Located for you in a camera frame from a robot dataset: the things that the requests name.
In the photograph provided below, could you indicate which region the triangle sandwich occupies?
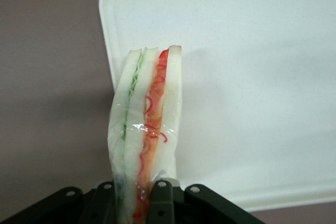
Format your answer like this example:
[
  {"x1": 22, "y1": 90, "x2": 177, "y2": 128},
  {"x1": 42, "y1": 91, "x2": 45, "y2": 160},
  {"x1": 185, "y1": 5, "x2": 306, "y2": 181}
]
[{"x1": 107, "y1": 45, "x2": 183, "y2": 224}]

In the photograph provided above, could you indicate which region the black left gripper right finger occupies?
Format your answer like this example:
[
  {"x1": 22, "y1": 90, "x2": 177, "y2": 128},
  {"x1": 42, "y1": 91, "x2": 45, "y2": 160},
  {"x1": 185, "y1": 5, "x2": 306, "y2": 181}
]
[{"x1": 148, "y1": 178, "x2": 266, "y2": 224}]

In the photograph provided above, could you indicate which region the beige plastic tray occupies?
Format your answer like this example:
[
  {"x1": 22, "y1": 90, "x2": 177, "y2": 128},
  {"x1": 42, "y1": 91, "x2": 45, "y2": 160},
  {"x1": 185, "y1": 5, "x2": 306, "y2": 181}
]
[{"x1": 98, "y1": 0, "x2": 336, "y2": 212}]

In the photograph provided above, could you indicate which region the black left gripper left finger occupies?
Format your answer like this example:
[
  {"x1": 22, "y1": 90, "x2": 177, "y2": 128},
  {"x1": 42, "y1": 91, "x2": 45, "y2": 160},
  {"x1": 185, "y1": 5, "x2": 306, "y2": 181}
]
[{"x1": 0, "y1": 180, "x2": 118, "y2": 224}]

